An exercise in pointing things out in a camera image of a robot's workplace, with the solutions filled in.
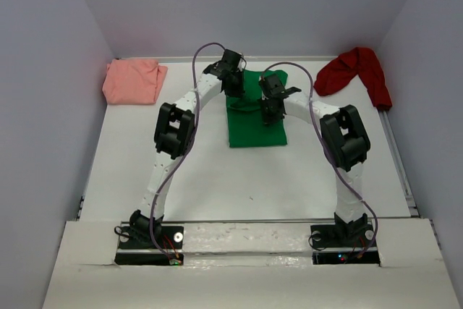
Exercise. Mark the green t-shirt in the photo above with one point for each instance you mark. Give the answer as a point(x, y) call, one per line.
point(244, 120)

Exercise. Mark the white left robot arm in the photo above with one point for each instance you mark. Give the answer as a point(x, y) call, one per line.
point(174, 137)

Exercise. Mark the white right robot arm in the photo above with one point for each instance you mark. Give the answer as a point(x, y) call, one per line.
point(345, 144)

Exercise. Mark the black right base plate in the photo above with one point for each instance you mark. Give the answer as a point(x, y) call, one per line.
point(330, 249)

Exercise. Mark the folded pink t-shirt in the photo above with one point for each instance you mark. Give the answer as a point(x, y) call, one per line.
point(133, 81)

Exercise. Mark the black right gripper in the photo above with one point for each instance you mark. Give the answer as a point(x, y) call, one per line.
point(268, 119)

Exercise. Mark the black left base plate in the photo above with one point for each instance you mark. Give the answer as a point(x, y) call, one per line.
point(135, 250)

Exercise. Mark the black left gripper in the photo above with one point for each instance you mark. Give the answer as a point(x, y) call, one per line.
point(238, 91)

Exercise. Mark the red t-shirt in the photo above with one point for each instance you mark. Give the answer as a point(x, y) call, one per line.
point(361, 62)

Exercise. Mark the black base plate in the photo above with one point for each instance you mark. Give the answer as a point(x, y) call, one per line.
point(330, 249)
point(135, 250)

